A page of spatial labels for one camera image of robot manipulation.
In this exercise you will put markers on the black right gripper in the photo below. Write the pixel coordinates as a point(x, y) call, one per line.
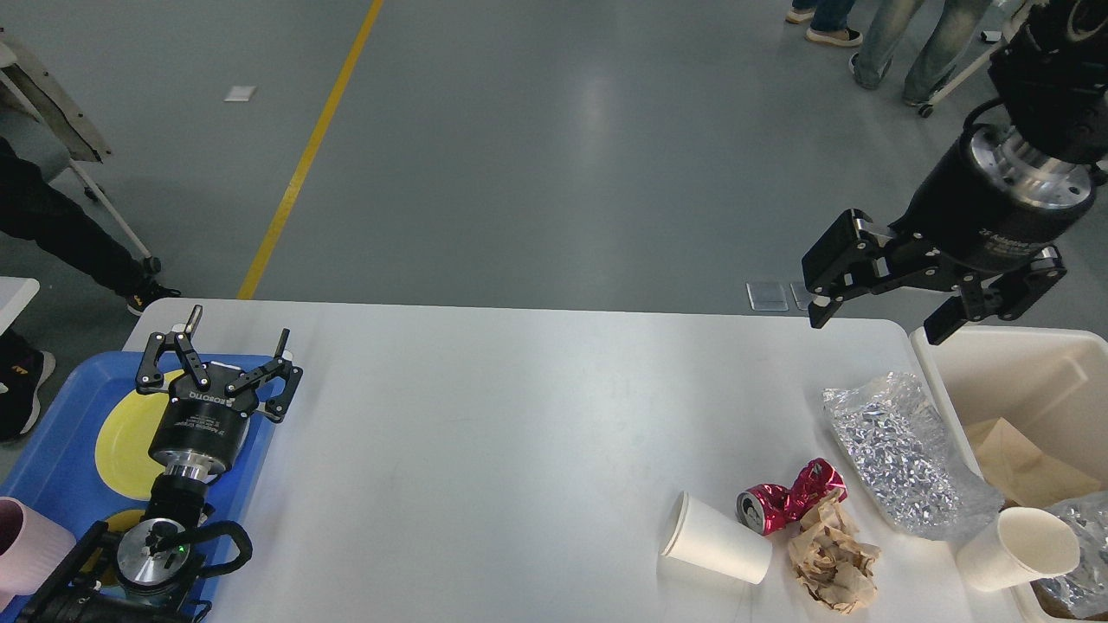
point(992, 203)

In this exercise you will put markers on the floor outlet plate right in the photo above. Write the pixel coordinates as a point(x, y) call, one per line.
point(802, 297)

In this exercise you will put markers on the yellow plate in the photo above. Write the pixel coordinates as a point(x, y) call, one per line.
point(122, 448)

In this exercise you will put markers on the white side table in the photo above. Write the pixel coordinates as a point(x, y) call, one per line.
point(16, 294)

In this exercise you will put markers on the foil sheet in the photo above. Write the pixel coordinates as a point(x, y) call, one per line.
point(907, 459)

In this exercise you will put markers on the floor outlet plate left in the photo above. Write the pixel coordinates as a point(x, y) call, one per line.
point(767, 296)

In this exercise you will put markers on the crumpled brown paper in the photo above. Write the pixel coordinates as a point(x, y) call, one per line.
point(826, 558)

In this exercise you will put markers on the brown paper bag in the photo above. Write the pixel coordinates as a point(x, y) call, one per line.
point(1024, 473)

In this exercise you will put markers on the crushed red can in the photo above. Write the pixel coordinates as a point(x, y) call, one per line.
point(767, 508)

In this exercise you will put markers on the pink ribbed mug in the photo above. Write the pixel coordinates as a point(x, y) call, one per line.
point(32, 547)

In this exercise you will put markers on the white paper cup in bin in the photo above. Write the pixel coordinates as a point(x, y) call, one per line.
point(1021, 545)

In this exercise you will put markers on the foil tray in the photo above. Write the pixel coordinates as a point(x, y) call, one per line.
point(1082, 593)

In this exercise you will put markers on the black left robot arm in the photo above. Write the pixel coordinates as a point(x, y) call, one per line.
point(188, 532)

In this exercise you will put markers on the floor outlet plate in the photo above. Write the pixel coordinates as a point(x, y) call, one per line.
point(767, 296)
point(802, 297)

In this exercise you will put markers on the blue plastic tray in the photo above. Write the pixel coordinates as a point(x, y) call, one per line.
point(57, 477)

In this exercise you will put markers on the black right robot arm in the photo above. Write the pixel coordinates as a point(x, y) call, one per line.
point(1050, 77)

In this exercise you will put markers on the beige plastic bin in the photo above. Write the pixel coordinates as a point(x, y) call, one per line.
point(1050, 384)

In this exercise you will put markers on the grey chair at left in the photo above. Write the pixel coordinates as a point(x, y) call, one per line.
point(44, 125)

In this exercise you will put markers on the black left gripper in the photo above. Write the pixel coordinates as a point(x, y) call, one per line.
point(208, 412)

